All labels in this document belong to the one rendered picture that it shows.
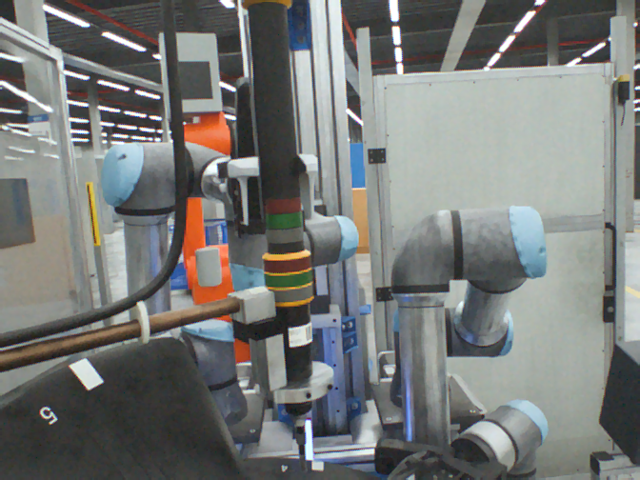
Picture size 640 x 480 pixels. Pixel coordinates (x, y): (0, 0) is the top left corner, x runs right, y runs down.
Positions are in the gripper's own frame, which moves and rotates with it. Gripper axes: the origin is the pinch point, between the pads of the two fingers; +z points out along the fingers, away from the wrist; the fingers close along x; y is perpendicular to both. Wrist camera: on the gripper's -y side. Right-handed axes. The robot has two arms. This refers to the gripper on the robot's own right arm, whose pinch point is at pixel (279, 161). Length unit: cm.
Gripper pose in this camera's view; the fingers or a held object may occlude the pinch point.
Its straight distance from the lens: 43.4
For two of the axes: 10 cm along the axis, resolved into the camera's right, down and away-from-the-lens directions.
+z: 2.4, 1.0, -9.6
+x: -9.7, 1.0, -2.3
